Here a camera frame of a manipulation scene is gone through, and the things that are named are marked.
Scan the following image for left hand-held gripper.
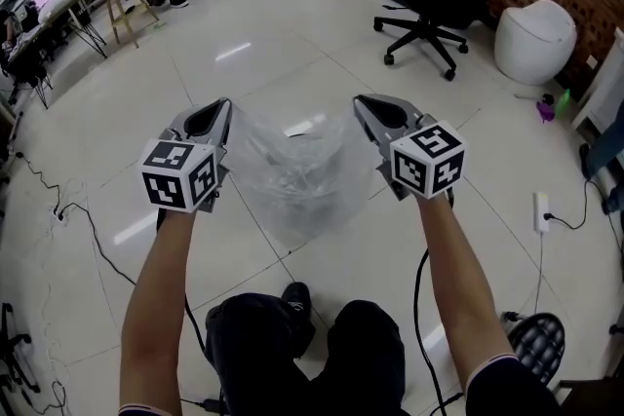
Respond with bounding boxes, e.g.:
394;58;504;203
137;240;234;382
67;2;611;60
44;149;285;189
141;97;233;214

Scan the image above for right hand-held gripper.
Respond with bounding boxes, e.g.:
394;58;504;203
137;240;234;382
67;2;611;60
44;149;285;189
353;94;468;201

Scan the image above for clear plastic bin bag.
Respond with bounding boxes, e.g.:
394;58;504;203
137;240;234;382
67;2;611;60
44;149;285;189
226;104;386;249

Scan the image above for person's left forearm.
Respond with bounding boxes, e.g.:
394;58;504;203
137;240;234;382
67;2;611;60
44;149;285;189
119;207;196;413

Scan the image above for person's right forearm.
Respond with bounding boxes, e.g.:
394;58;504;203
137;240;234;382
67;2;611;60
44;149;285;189
416;194;518;379

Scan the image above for white egg-shaped toilet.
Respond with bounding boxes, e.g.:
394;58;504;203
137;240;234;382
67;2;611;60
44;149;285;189
493;0;578;87

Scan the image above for long white power strip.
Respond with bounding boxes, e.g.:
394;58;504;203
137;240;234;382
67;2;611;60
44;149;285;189
533;192;551;233

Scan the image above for green plastic bottle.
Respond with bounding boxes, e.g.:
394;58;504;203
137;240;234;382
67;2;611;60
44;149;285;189
554;87;571;118

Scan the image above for person's black left shoe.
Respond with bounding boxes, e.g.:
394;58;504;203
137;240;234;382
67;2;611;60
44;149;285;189
281;281;313;325

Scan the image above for white vanity cabinet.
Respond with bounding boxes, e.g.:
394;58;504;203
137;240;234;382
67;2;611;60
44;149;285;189
569;26;624;135

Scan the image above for person's dark trousers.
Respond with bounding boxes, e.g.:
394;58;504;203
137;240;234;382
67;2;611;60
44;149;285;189
204;291;407;416

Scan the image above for black tufted round stool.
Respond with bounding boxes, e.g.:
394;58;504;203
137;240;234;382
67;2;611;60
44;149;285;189
499;309;566;389

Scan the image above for black chair base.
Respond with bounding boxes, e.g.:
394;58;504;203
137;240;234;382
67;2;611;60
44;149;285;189
0;301;43;405

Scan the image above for person's dark shirt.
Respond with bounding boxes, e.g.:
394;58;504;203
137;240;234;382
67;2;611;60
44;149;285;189
118;353;562;416

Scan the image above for dark wooden desk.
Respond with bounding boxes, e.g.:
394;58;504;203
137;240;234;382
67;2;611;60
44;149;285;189
553;372;624;416

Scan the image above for black floor cable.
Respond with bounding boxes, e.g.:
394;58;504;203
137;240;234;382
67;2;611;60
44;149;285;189
57;202;137;287

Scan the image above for white handled toilet brush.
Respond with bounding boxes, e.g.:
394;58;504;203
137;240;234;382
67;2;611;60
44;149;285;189
515;92;556;106

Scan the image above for black plugged power cable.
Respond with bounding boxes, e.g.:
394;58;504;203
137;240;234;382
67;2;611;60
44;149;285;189
541;179;592;231

